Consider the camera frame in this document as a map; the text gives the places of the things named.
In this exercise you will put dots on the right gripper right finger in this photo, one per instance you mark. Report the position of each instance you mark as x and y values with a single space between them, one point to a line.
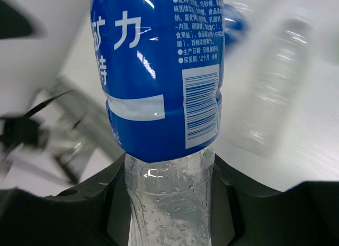
246 212

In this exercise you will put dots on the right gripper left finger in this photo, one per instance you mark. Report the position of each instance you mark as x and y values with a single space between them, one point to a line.
94 212

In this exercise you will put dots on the clear bottle white cap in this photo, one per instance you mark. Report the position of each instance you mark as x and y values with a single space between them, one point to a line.
273 86

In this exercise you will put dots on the clear bottle blue label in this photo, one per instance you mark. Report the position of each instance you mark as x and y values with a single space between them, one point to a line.
237 23

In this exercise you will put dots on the aluminium front rail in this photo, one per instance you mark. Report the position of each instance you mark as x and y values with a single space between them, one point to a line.
83 127

